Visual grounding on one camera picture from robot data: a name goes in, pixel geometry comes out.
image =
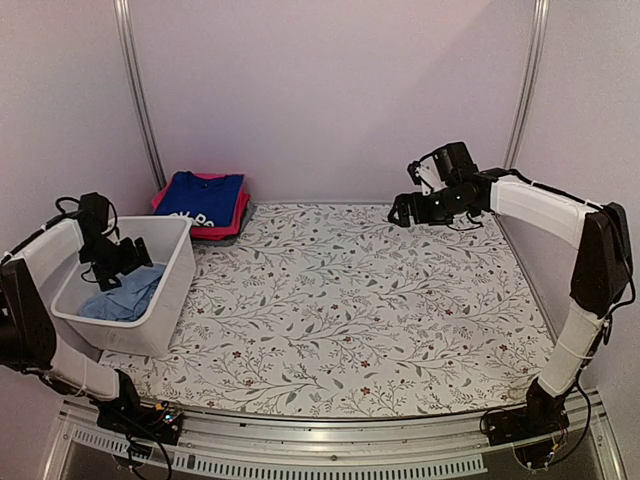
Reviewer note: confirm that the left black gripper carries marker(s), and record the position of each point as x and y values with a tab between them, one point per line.
103	274

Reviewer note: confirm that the folded pink garment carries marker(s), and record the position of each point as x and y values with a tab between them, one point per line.
213	233

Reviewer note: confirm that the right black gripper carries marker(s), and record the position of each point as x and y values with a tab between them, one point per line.
402	202

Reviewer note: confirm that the light blue garment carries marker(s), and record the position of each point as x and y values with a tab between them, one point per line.
128	302

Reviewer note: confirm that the blue t-shirt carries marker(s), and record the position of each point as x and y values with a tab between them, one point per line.
207	202

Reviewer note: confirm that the folded grey garment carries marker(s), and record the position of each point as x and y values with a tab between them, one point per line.
231	239

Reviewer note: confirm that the white plastic laundry bin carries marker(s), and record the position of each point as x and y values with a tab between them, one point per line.
167	239

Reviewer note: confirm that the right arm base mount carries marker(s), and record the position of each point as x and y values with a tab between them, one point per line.
525	425

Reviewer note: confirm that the left aluminium frame post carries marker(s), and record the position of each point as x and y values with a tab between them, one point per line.
126	36

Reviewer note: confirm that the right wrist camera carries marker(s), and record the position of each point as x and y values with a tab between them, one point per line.
424	174

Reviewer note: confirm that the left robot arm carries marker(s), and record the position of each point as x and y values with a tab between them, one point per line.
30	344

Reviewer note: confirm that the aluminium front rail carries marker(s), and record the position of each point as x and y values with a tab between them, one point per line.
227	445

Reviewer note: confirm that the aluminium frame post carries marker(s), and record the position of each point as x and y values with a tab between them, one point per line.
527	91
126	36

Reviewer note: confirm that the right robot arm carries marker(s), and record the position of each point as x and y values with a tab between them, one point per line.
451	184

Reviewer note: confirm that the right aluminium frame post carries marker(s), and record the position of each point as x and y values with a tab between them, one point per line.
527	91

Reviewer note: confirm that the floral table cloth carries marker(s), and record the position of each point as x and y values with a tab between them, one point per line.
331	311

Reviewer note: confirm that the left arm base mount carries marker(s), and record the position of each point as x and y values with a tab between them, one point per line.
159	423

